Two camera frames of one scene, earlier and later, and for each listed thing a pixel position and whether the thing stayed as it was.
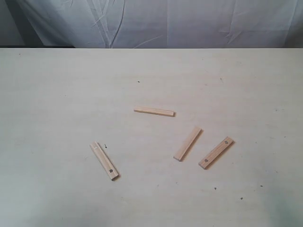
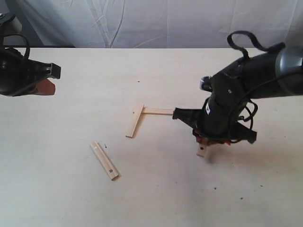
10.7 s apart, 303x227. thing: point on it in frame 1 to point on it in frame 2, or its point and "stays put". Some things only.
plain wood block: (155, 111) stays put
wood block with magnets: (104, 160) stays put
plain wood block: (184, 149) to (134, 118)
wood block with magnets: (215, 151) to (201, 150)
